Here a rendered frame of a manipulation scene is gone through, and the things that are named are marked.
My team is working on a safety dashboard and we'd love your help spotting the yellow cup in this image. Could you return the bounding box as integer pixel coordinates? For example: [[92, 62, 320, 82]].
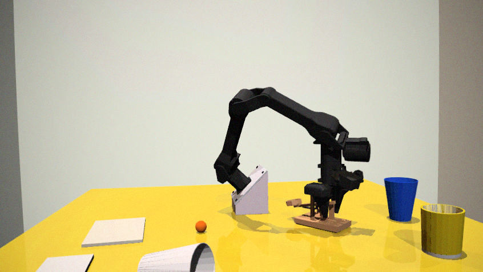
[[421, 204, 465, 259]]

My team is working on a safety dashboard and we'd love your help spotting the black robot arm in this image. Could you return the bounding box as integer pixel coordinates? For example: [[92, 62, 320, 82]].
[[214, 87, 371, 194]]

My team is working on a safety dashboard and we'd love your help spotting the brown wooden catapult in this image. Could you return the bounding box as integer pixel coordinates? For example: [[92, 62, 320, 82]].
[[286, 196, 351, 233]]

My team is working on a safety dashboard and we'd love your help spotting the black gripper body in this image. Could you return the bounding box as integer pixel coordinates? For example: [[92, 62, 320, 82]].
[[304, 161, 345, 197]]

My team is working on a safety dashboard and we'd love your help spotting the orange ball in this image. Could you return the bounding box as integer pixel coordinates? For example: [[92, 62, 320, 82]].
[[195, 221, 207, 233]]

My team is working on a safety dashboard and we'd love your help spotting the blue plastic cup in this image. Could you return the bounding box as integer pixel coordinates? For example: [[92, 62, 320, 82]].
[[384, 177, 418, 222]]

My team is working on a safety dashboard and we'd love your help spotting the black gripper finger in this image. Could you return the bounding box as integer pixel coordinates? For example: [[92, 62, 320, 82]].
[[313, 194, 334, 218], [330, 189, 349, 213]]

